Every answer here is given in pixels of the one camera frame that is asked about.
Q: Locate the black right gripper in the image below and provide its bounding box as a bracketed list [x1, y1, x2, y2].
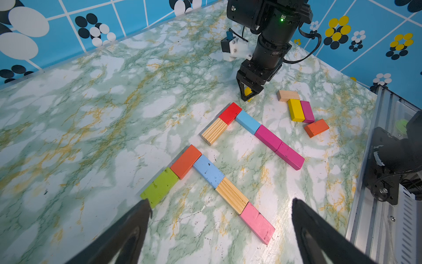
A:
[236, 60, 282, 101]

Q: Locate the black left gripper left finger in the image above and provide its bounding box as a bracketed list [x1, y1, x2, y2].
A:
[67, 199, 152, 264]

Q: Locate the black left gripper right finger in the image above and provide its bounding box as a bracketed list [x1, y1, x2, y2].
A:
[292, 198, 374, 264]

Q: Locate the small light blue block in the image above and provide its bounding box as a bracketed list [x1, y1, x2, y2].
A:
[235, 110, 261, 135]

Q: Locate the red block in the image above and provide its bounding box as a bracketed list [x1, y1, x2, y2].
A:
[219, 102, 242, 125]

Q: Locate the magenta block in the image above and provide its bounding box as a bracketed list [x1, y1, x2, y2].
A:
[300, 101, 315, 124]
[255, 125, 282, 152]
[275, 142, 305, 171]

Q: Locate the natural wood block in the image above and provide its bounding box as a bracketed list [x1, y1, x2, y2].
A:
[201, 118, 228, 146]
[277, 90, 300, 102]
[216, 177, 249, 215]

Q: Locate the green block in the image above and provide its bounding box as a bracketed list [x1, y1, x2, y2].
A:
[140, 168, 179, 209]

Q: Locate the pink block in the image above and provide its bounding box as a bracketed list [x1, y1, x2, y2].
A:
[240, 202, 275, 245]

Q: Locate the orange-red block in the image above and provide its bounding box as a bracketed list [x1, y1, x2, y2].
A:
[170, 145, 202, 180]

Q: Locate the yellow block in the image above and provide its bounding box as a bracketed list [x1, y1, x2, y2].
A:
[287, 99, 305, 122]
[244, 86, 253, 100]

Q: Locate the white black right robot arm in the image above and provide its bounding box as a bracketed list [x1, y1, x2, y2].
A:
[220, 1, 313, 101]

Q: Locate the orange block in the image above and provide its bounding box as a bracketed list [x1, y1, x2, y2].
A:
[304, 119, 329, 138]

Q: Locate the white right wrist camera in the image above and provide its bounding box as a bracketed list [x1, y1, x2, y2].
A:
[220, 28, 253, 62]

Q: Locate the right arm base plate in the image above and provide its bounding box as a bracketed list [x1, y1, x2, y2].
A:
[363, 127, 422, 205]

